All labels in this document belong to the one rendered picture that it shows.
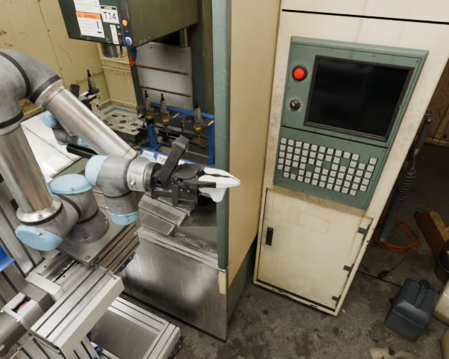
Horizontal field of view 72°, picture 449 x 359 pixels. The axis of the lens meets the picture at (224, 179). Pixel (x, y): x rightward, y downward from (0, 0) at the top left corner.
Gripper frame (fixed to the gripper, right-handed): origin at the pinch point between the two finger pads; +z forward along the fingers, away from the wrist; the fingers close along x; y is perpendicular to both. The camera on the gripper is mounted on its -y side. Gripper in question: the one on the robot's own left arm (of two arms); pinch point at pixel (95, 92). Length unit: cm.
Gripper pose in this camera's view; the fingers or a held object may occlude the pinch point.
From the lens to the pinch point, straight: 201.9
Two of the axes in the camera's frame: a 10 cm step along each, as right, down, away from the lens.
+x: 9.1, 2.6, -3.3
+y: 0.1, 7.8, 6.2
